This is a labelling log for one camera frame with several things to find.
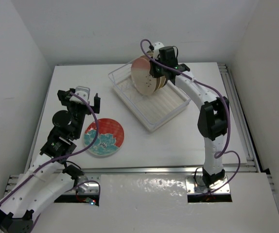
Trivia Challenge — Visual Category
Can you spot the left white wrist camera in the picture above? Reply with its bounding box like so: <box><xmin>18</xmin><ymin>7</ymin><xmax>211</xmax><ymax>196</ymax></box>
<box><xmin>70</xmin><ymin>86</ymin><xmax>90</xmax><ymax>104</ymax></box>

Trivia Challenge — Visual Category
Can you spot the white front cover panel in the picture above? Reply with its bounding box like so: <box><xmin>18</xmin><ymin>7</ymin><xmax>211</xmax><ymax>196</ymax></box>
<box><xmin>33</xmin><ymin>173</ymin><xmax>279</xmax><ymax>233</ymax></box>

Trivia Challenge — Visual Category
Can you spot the tan plate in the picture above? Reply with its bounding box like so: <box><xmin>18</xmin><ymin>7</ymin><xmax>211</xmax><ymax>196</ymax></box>
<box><xmin>147</xmin><ymin>50</ymin><xmax>166</xmax><ymax>91</ymax></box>

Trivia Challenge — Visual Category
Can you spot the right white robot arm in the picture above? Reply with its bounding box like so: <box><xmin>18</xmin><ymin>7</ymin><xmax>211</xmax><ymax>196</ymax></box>
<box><xmin>149</xmin><ymin>43</ymin><xmax>230</xmax><ymax>187</ymax></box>

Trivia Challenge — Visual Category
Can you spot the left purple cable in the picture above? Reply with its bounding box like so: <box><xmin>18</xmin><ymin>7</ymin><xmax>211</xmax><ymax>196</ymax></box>
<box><xmin>0</xmin><ymin>92</ymin><xmax>101</xmax><ymax>229</ymax></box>

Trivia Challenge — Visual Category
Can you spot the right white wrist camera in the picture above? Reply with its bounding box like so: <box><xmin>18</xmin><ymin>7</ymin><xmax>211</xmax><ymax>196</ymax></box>
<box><xmin>149</xmin><ymin>42</ymin><xmax>164</xmax><ymax>59</ymax></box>

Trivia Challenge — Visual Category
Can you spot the white wire dish rack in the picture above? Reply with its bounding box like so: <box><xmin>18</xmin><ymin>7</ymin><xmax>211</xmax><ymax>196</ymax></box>
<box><xmin>108</xmin><ymin>63</ymin><xmax>190</xmax><ymax>109</ymax></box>

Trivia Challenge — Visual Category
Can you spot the cream drip tray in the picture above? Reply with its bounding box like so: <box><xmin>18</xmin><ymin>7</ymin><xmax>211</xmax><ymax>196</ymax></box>
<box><xmin>113</xmin><ymin>79</ymin><xmax>191</xmax><ymax>132</ymax></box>

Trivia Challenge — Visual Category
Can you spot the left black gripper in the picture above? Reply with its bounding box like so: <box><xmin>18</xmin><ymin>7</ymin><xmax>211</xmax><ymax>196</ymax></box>
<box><xmin>58</xmin><ymin>90</ymin><xmax>99</xmax><ymax>139</ymax></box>

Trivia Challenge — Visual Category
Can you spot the small green circuit board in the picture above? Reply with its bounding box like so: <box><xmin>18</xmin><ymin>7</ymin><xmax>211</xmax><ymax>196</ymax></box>
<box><xmin>75</xmin><ymin>192</ymin><xmax>97</xmax><ymax>206</ymax></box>

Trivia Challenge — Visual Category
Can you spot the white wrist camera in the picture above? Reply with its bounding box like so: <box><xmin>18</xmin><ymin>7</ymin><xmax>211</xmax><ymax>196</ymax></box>
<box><xmin>70</xmin><ymin>86</ymin><xmax>90</xmax><ymax>104</ymax></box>
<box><xmin>149</xmin><ymin>42</ymin><xmax>164</xmax><ymax>59</ymax></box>

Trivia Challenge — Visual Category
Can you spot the pink cream branch plate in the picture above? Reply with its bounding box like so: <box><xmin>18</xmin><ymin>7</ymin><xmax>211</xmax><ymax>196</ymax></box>
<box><xmin>131</xmin><ymin>56</ymin><xmax>157</xmax><ymax>96</ymax></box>

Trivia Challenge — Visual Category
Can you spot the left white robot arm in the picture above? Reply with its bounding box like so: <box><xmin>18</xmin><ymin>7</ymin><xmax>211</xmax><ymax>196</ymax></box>
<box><xmin>0</xmin><ymin>86</ymin><xmax>101</xmax><ymax>233</ymax></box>

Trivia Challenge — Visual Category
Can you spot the red blue floral plate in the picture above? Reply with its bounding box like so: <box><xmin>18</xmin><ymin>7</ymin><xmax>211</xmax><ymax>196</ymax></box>
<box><xmin>88</xmin><ymin>118</ymin><xmax>124</xmax><ymax>158</ymax></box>

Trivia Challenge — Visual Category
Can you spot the aluminium mounting rail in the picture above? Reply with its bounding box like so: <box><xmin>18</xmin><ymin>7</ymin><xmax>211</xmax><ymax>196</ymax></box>
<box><xmin>4</xmin><ymin>159</ymin><xmax>260</xmax><ymax>195</ymax></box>

